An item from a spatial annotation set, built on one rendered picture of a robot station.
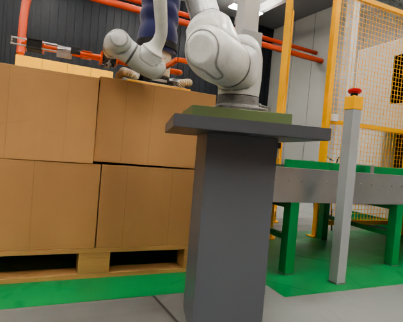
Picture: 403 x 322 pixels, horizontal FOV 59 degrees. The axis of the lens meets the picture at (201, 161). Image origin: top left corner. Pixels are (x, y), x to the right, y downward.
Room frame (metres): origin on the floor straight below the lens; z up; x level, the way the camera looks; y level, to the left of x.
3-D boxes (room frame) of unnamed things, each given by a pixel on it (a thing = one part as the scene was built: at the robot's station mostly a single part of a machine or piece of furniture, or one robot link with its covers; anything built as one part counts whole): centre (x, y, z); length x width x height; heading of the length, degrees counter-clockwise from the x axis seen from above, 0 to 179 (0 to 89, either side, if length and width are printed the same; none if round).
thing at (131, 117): (1.95, 0.31, 0.75); 0.60 x 0.40 x 0.40; 113
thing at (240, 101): (1.33, -0.14, 0.83); 0.22 x 0.18 x 0.06; 102
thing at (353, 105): (1.89, -0.78, 0.50); 0.07 x 0.07 x 1.00; 24
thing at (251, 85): (1.31, -0.11, 0.97); 0.18 x 0.16 x 0.22; 152
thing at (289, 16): (3.17, -0.68, 1.05); 0.87 x 0.10 x 2.10; 166
